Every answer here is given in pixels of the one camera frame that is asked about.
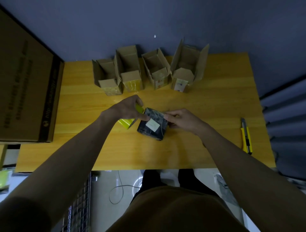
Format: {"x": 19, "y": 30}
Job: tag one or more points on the person's left hand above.
{"x": 126, "y": 108}

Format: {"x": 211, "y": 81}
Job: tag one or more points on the person's right hand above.
{"x": 186, "y": 120}

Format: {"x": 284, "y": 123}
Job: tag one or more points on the yellow tape roll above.
{"x": 129, "y": 122}

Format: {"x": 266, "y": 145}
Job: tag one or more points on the black cardboard box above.
{"x": 153, "y": 124}

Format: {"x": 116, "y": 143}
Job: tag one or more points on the small carton yellow tape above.
{"x": 130, "y": 76}

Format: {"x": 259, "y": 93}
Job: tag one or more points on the small carton red label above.
{"x": 157, "y": 71}

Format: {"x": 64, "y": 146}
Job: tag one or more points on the brown box with white label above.
{"x": 184, "y": 71}

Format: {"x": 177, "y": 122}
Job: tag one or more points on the person's right forearm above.
{"x": 253, "y": 181}

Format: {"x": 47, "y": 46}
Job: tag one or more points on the person's left forearm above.
{"x": 52, "y": 176}

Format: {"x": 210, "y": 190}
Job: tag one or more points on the person's black trousers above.
{"x": 153, "y": 179}

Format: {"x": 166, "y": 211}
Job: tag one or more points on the person's brown shirt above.
{"x": 177, "y": 212}

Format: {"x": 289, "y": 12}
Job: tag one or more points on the yellow utility knife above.
{"x": 246, "y": 138}

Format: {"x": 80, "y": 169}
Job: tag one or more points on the grey pleated curtain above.
{"x": 287, "y": 119}

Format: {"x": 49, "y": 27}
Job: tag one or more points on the large flat brown carton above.
{"x": 26, "y": 83}

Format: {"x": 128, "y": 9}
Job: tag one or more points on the white metal rack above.
{"x": 298, "y": 182}

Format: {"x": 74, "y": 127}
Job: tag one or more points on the yellow-green packet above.
{"x": 3, "y": 179}

